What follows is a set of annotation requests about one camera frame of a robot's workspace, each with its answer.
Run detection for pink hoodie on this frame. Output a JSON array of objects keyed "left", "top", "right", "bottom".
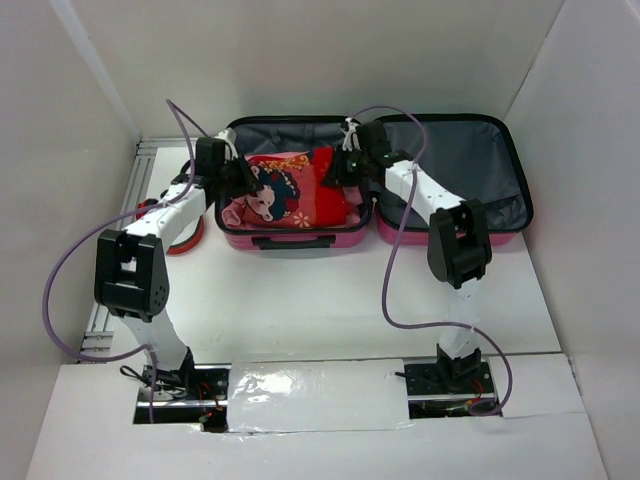
[{"left": 221, "top": 188, "right": 363, "bottom": 230}]

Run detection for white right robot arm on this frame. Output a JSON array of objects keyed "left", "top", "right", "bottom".
[{"left": 323, "top": 116, "right": 492, "bottom": 392}]

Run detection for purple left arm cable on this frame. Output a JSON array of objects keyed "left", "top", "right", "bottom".
[{"left": 43, "top": 98, "right": 201, "bottom": 421}]

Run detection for pink hard-shell suitcase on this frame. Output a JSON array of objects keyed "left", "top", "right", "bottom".
[{"left": 215, "top": 113, "right": 534, "bottom": 250}]

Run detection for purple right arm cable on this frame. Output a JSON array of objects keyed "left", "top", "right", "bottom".
[{"left": 349, "top": 104, "right": 512, "bottom": 417}]

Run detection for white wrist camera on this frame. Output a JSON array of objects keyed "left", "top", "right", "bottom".
[
  {"left": 215, "top": 128, "right": 237, "bottom": 147},
  {"left": 340, "top": 117, "right": 360, "bottom": 152}
]

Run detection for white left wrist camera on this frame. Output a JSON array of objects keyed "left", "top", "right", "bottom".
[{"left": 215, "top": 128, "right": 237, "bottom": 147}]

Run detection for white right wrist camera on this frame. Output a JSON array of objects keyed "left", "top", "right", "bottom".
[{"left": 340, "top": 117, "right": 360, "bottom": 152}]

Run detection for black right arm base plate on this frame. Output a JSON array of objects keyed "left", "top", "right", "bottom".
[{"left": 394, "top": 361, "right": 499, "bottom": 420}]

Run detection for red black headphones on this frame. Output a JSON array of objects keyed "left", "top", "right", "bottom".
[{"left": 126, "top": 193, "right": 205, "bottom": 252}]

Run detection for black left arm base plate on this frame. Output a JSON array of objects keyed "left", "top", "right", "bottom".
[{"left": 119, "top": 365, "right": 231, "bottom": 433}]

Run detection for red patterned blanket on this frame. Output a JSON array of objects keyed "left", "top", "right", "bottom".
[{"left": 248, "top": 147, "right": 342, "bottom": 199}]

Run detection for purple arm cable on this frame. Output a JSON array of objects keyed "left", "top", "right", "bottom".
[
  {"left": 349, "top": 104, "right": 512, "bottom": 417},
  {"left": 43, "top": 98, "right": 201, "bottom": 421}
]

